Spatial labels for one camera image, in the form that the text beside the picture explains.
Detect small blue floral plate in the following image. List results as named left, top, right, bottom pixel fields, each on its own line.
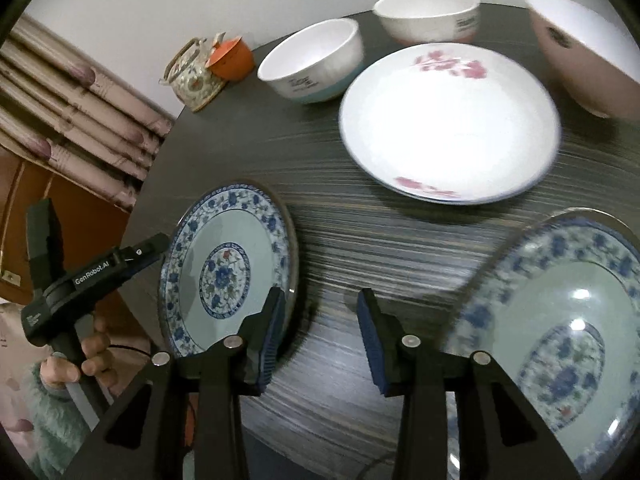
left=440, top=208, right=639, bottom=479

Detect white plate pink flowers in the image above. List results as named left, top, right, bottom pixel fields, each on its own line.
left=338, top=44, right=562, bottom=205

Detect white bowl blue Dog print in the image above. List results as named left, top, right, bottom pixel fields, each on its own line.
left=257, top=18, right=364, bottom=104

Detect large pink bowl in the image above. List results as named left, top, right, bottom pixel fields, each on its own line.
left=525, top=0, right=639, bottom=122

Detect white bowl pink base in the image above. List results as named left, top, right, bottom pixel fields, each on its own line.
left=372, top=0, right=480, bottom=46

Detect person's left hand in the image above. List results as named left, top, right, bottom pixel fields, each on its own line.
left=39, top=314, right=114, bottom=391

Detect teal fuzzy sleeve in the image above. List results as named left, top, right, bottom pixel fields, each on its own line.
left=23, top=356, right=90, bottom=479

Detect large blue floral plate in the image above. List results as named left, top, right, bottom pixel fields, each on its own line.
left=157, top=180, right=299, bottom=358

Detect beige patterned curtain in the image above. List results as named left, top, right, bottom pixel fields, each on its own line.
left=1, top=15, right=174, bottom=210

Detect floral ceramic teapot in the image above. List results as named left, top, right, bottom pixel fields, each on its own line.
left=158, top=38, right=227, bottom=113

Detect orange lidded cup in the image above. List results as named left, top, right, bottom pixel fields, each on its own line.
left=205, top=32, right=255, bottom=82

